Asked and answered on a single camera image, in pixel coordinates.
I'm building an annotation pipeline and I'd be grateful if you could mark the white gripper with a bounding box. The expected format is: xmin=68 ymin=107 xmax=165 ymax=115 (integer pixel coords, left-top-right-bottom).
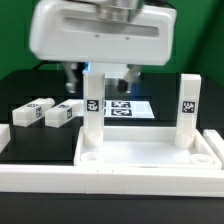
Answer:
xmin=29 ymin=0 xmax=177 ymax=93

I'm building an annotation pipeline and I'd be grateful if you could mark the white desk top tray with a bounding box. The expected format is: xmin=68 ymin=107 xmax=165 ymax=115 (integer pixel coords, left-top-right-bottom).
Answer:
xmin=74 ymin=126 xmax=222 ymax=170

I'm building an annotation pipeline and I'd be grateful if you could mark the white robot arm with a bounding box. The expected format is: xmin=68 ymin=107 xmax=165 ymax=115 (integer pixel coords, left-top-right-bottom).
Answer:
xmin=29 ymin=0 xmax=177 ymax=93

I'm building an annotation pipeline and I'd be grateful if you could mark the white marker sheet with tags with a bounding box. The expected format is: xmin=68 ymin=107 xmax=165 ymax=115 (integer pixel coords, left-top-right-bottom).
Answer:
xmin=77 ymin=99 xmax=156 ymax=120

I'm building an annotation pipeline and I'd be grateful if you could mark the white front fence bar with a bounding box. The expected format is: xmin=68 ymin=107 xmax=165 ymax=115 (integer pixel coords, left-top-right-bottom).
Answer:
xmin=0 ymin=164 xmax=224 ymax=198

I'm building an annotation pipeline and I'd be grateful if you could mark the white fence bar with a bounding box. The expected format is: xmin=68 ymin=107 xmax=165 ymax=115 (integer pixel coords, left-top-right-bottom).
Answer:
xmin=0 ymin=124 xmax=11 ymax=153
xmin=0 ymin=164 xmax=224 ymax=198
xmin=203 ymin=129 xmax=224 ymax=163

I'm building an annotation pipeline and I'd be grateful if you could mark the white left fence bar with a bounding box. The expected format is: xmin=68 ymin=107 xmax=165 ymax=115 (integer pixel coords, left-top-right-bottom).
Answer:
xmin=0 ymin=124 xmax=11 ymax=153

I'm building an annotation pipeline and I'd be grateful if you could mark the white right fence bar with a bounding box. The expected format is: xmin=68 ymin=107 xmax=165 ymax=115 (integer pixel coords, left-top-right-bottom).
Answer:
xmin=203 ymin=129 xmax=224 ymax=163

